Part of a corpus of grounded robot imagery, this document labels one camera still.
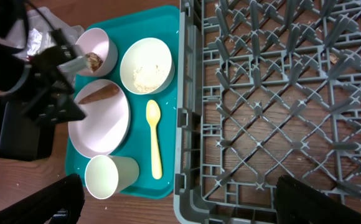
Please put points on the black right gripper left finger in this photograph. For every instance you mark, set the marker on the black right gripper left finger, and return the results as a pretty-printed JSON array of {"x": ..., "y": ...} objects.
[{"x": 61, "y": 202}]

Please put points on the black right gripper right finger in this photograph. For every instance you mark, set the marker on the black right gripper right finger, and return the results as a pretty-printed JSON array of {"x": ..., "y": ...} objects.
[{"x": 296, "y": 202}]

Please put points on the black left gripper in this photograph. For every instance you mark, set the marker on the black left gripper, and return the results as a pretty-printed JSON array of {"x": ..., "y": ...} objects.
[{"x": 50, "y": 88}]

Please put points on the pale green cup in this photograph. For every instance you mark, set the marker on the pale green cup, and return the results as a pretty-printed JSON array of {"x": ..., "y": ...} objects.
[{"x": 108, "y": 175}]

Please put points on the orange carrot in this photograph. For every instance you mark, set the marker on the orange carrot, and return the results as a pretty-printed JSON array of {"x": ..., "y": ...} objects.
[{"x": 106, "y": 92}]

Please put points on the white napkin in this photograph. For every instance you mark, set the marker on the white napkin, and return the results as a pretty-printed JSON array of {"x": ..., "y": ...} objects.
[{"x": 34, "y": 42}]

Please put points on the pale green bowl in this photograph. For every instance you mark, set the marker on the pale green bowl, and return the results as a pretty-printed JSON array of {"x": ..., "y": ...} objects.
[{"x": 147, "y": 67}]

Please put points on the clear plastic waste bin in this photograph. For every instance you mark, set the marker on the clear plastic waste bin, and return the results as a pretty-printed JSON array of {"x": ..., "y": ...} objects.
[{"x": 16, "y": 36}]

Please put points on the grey dishwasher rack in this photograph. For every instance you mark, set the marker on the grey dishwasher rack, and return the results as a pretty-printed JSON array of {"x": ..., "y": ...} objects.
[{"x": 266, "y": 89}]

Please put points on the black plastic tray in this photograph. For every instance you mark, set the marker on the black plastic tray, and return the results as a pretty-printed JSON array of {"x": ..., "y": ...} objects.
[{"x": 20, "y": 139}]

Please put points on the pink round plate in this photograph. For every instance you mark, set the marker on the pink round plate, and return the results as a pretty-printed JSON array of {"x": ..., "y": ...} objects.
[{"x": 106, "y": 123}]

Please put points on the pink bowl with nuts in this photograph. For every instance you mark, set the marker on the pink bowl with nuts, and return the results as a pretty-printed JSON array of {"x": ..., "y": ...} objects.
[{"x": 97, "y": 41}]

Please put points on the yellow plastic spoon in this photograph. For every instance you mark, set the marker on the yellow plastic spoon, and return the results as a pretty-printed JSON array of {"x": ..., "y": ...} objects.
[{"x": 153, "y": 115}]

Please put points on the teal serving tray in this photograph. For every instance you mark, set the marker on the teal serving tray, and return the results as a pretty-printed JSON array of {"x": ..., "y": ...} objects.
[{"x": 161, "y": 23}]

